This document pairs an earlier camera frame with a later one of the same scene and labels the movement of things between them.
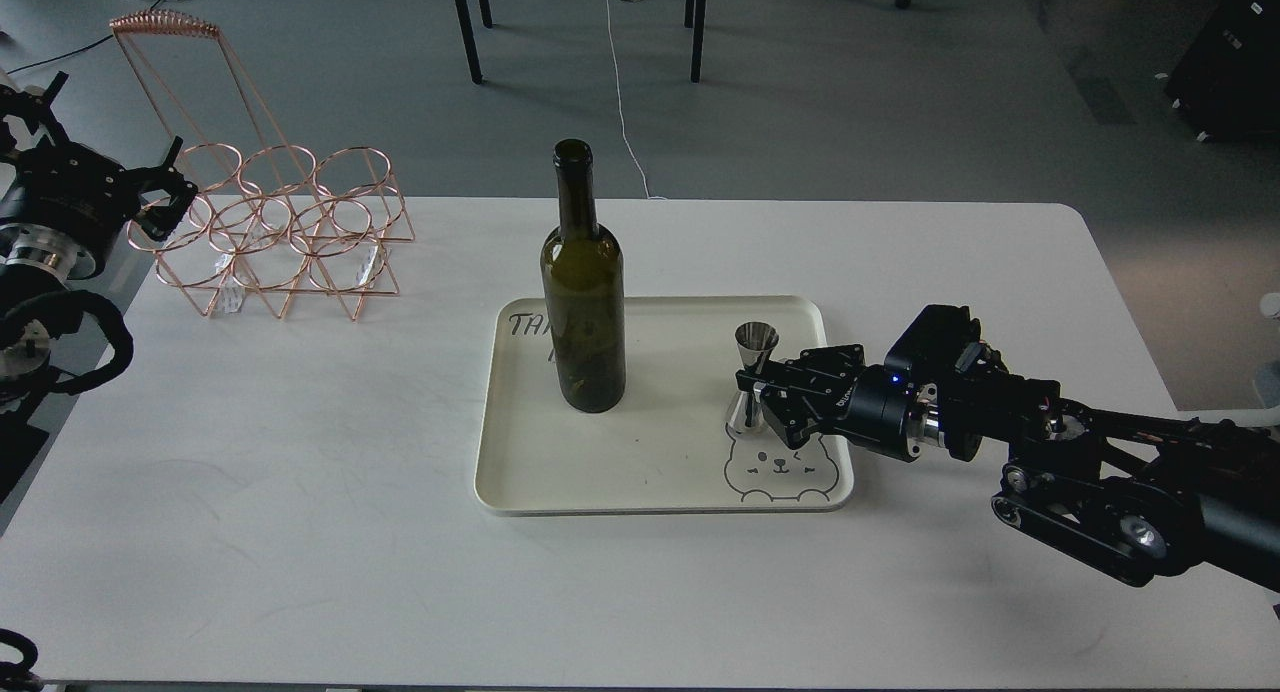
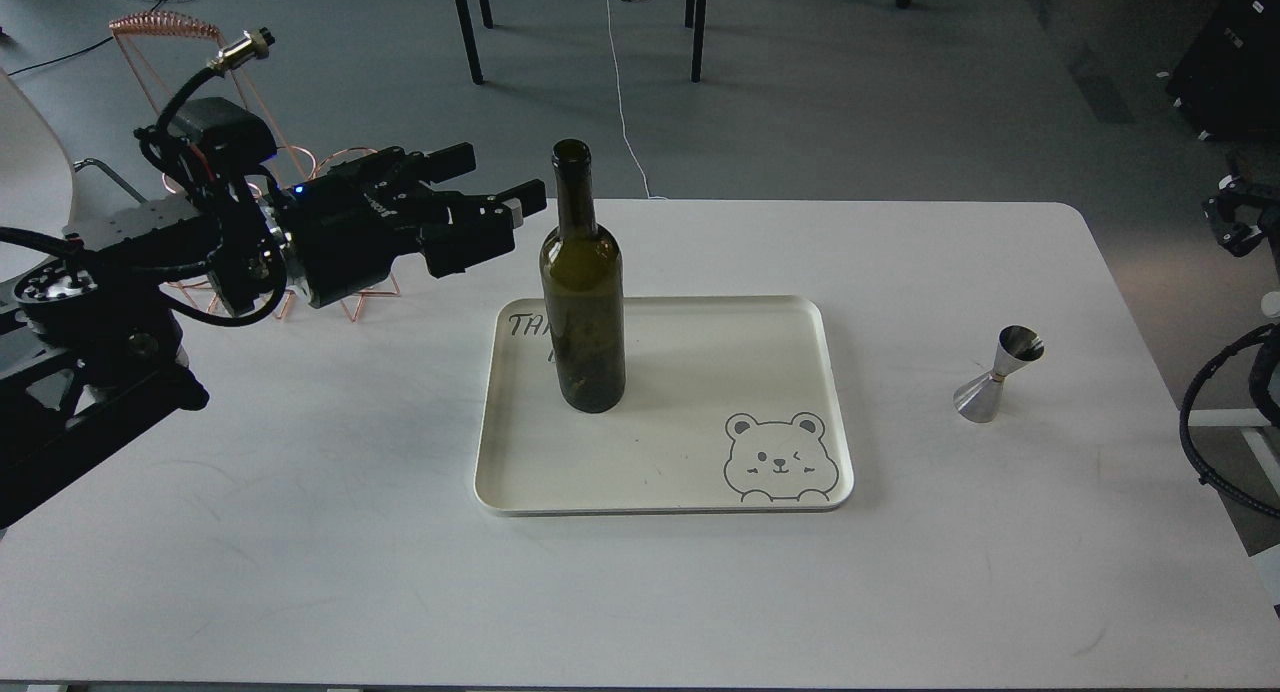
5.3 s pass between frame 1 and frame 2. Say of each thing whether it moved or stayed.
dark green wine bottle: stayed
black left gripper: moved
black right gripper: moved
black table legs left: stayed
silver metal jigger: moved
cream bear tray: stayed
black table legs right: stayed
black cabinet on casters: stayed
